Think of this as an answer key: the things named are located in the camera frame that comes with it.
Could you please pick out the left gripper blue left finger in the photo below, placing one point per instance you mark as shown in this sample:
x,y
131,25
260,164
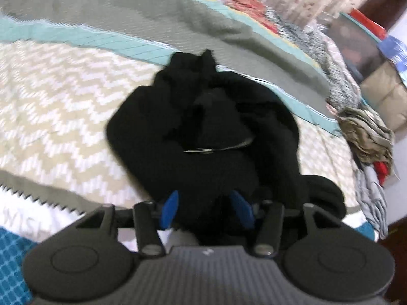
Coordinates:
x,y
169,210

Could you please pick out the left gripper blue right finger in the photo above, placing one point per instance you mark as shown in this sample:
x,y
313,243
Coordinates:
x,y
243,210

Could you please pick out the black pants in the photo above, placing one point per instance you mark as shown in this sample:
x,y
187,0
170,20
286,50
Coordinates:
x,y
207,134

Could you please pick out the olive crumpled clothes pile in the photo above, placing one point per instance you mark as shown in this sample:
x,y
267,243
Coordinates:
x,y
369,137

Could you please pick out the grey patterned blanket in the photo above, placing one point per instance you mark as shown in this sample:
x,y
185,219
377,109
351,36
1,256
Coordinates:
x,y
344,92

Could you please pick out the chevron patterned bedspread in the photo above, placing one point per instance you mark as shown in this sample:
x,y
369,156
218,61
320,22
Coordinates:
x,y
78,228

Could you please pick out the dark plastic storage bin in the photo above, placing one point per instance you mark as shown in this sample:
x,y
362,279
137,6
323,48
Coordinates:
x,y
358,46

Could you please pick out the blue box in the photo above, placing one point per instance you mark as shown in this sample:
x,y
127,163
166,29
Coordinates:
x,y
395,51

